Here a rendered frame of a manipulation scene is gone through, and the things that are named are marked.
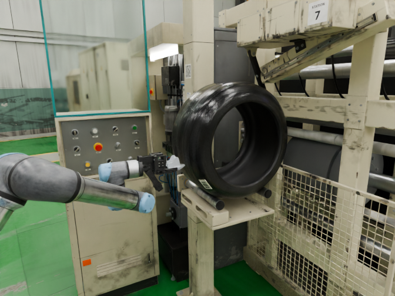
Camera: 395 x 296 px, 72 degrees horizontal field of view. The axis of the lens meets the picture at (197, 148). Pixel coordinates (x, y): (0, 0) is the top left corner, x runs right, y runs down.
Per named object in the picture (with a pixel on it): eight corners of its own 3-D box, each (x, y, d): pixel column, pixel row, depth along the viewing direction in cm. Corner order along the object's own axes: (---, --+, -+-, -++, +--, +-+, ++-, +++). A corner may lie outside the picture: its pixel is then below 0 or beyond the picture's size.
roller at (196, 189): (183, 185, 153) (185, 178, 153) (190, 186, 155) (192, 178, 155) (216, 210, 123) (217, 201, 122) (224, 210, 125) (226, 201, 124)
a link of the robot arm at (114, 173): (99, 181, 111) (97, 161, 109) (126, 177, 116) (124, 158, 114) (101, 188, 104) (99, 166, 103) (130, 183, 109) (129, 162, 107)
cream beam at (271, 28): (235, 47, 152) (236, 19, 148) (270, 49, 163) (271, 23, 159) (331, 26, 99) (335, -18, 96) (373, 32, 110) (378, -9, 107)
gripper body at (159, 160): (168, 155, 114) (139, 158, 109) (168, 174, 116) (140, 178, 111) (161, 151, 121) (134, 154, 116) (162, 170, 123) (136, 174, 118)
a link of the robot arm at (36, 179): (44, 157, 66) (160, 191, 107) (20, 152, 71) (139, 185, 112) (26, 205, 63) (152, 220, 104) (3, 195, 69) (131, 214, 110)
